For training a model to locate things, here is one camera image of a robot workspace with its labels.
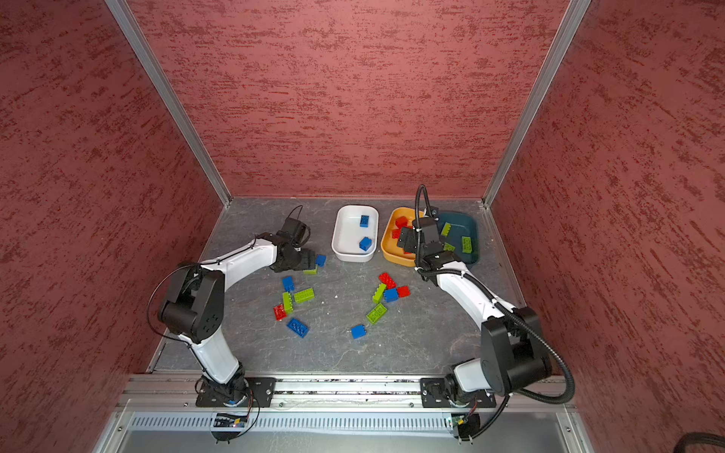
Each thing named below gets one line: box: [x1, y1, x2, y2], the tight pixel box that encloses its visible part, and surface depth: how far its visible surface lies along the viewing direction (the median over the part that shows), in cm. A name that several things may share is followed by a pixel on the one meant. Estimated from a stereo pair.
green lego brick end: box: [461, 235, 473, 254], surface depth 108 cm
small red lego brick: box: [273, 303, 287, 322], surface depth 89 cm
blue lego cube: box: [358, 235, 373, 252], surface depth 105 cm
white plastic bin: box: [331, 204, 380, 264], surface depth 109 cm
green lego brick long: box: [293, 287, 315, 304], surface depth 93 cm
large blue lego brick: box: [286, 318, 310, 338], surface depth 87 cm
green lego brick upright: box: [371, 283, 388, 304], surface depth 93 cm
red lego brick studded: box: [377, 271, 398, 290], surface depth 97 cm
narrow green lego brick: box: [282, 291, 294, 315], surface depth 91 cm
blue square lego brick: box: [351, 323, 368, 339], surface depth 88 cm
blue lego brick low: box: [383, 287, 399, 303], surface depth 93 cm
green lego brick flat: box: [366, 302, 388, 324], surface depth 90 cm
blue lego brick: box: [282, 275, 296, 293], surface depth 96 cm
